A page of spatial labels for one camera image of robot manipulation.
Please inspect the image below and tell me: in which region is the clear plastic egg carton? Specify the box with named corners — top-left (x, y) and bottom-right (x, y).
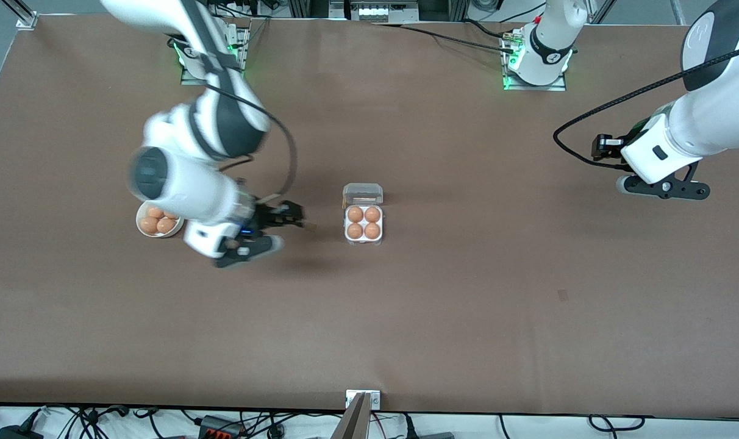
top-left (343, 183), bottom-right (385, 246)

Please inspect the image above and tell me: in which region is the grey control box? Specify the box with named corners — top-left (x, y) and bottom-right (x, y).
top-left (330, 0), bottom-right (420, 23)

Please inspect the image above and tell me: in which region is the white round bowl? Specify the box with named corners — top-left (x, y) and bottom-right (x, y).
top-left (136, 200), bottom-right (185, 239)

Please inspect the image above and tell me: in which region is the black adapter with orange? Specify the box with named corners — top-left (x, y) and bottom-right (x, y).
top-left (198, 415), bottom-right (248, 439)

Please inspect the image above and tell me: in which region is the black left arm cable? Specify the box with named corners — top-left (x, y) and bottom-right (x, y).
top-left (552, 43), bottom-right (739, 170)

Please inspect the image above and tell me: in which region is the metal table clamp bracket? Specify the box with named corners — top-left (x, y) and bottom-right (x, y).
top-left (345, 389), bottom-right (382, 410)

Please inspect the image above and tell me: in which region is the brown camera mount beam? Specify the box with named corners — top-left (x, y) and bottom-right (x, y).
top-left (330, 392), bottom-right (371, 439)

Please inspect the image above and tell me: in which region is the dark metal frame post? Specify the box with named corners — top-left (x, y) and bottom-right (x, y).
top-left (289, 0), bottom-right (330, 19)

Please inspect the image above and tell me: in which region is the black cable on table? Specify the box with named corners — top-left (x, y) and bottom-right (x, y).
top-left (369, 20), bottom-right (516, 54)

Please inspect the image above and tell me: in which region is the aluminium frame corner bracket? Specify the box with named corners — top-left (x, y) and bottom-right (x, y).
top-left (4, 0), bottom-right (39, 30)

